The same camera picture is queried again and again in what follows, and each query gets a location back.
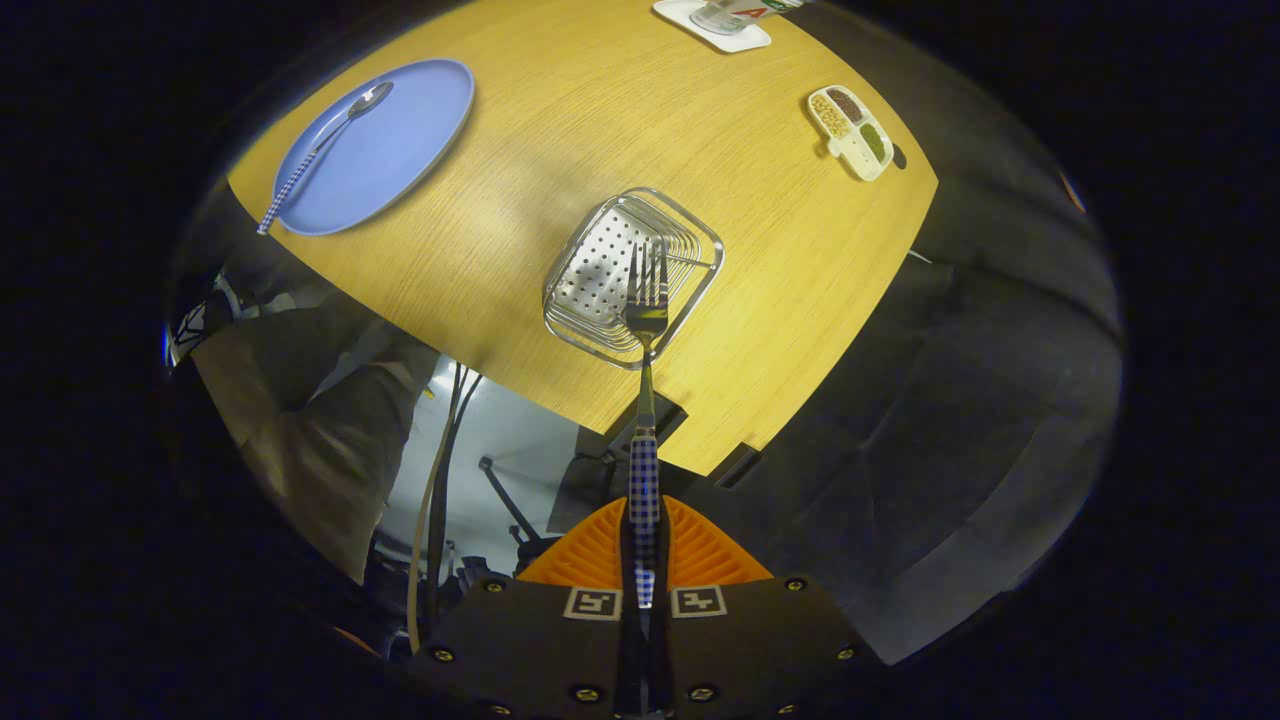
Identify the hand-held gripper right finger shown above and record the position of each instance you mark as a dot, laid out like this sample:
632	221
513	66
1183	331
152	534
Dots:
750	630

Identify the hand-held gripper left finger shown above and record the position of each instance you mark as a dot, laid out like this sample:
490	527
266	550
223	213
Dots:
540	630

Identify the black chair base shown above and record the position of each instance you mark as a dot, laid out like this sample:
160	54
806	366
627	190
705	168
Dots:
510	510

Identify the person's trouser leg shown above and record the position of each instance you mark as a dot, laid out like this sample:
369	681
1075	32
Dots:
320	440

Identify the blue round plate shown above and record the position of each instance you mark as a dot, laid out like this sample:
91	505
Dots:
400	150

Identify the white divided bean tray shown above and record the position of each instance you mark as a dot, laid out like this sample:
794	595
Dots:
852	130

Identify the white square coaster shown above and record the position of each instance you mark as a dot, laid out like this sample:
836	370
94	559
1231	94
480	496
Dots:
745	40

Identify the white drink bottle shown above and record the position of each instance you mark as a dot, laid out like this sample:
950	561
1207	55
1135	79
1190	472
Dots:
735	12

